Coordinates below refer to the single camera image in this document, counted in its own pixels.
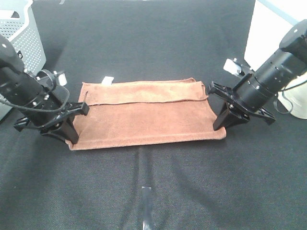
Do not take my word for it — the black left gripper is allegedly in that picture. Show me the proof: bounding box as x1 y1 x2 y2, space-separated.
13 92 90 144

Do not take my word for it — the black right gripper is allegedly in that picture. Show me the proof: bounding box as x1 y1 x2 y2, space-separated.
208 81 275 131

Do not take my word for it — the brown microfiber towel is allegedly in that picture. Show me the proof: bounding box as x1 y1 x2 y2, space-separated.
68 78 226 150

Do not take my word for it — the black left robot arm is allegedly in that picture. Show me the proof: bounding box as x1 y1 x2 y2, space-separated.
0 36 89 144

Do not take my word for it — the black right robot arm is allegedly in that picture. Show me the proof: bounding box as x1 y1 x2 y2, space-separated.
209 20 307 130

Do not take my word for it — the white towel care tag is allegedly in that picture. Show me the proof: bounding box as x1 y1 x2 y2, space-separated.
101 76 114 85

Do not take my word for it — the white plastic storage bin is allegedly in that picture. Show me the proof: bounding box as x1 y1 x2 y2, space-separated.
244 0 307 120

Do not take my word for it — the grey perforated plastic basket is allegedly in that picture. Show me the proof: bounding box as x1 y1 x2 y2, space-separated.
0 0 47 122

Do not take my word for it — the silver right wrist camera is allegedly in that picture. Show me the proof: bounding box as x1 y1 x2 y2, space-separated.
223 58 254 79

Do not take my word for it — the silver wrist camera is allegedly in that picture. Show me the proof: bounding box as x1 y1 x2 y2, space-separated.
223 58 254 79
35 69 67 92

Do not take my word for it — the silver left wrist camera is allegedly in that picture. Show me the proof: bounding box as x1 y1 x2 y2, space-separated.
35 69 67 92

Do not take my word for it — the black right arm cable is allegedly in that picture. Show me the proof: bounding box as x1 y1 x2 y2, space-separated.
273 79 307 115

